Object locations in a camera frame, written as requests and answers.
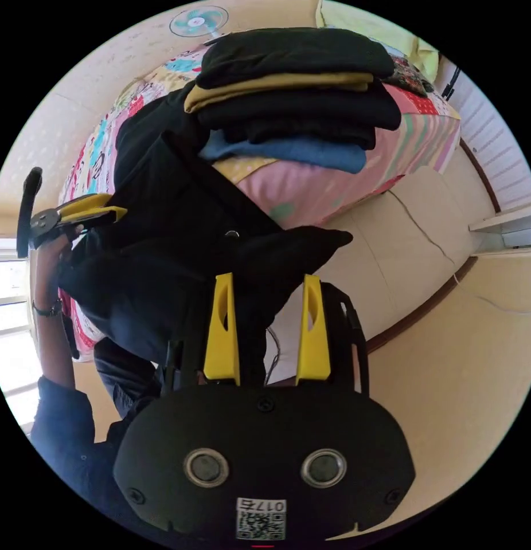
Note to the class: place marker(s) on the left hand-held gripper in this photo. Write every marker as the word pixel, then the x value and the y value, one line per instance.
pixel 44 223

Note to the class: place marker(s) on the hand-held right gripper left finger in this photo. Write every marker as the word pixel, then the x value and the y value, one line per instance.
pixel 221 343

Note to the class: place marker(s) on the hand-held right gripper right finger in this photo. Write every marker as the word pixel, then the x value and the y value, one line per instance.
pixel 313 348

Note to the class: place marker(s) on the black long pants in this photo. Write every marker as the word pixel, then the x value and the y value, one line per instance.
pixel 179 240

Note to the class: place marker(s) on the person's left forearm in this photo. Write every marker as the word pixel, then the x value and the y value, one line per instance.
pixel 52 343

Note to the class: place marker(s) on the person's left hand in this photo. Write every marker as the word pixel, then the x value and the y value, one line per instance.
pixel 50 262

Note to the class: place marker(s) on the window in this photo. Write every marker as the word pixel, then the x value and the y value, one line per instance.
pixel 7 301

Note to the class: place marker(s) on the bed with colourful printed quilt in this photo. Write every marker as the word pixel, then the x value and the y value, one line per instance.
pixel 317 193

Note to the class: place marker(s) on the person's body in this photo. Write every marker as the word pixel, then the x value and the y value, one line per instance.
pixel 76 434

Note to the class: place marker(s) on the white fan with teal blades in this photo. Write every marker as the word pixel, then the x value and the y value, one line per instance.
pixel 192 22

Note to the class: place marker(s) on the pile of clothes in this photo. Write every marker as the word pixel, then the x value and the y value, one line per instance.
pixel 291 107

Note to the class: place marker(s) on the dark floral cushion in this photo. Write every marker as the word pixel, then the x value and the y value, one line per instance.
pixel 409 75

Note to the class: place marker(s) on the pale yellow blanket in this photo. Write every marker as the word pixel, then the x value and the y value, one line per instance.
pixel 373 26

